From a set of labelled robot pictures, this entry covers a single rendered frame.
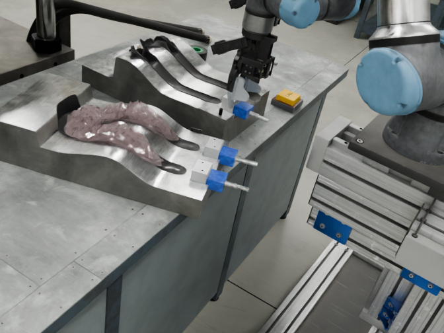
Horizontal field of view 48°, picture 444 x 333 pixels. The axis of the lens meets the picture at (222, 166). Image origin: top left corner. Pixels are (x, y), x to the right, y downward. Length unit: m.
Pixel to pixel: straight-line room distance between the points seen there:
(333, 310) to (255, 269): 0.46
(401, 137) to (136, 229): 0.57
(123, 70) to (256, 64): 0.41
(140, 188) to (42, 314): 0.34
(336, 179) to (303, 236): 1.26
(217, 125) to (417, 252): 0.60
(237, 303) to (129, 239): 1.04
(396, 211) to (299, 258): 1.19
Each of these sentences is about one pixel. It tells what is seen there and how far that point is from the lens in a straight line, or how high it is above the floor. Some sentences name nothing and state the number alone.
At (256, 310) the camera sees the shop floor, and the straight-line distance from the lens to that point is 2.01.
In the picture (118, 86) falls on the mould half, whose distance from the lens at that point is 1.48.
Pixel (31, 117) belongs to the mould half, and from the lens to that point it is 1.19.
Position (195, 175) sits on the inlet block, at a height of 0.87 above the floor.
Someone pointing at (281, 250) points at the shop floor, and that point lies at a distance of 2.27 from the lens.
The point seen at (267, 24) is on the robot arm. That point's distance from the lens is 1.22.
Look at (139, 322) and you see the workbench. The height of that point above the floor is 0.41.
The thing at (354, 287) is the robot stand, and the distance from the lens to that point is 1.94.
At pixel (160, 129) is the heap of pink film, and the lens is 1.21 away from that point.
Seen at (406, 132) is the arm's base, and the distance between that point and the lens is 1.04.
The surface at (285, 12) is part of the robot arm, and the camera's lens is 1.12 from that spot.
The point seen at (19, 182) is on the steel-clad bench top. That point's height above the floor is 0.80.
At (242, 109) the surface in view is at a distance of 1.31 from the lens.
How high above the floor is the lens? 1.52
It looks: 35 degrees down
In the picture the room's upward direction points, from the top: 12 degrees clockwise
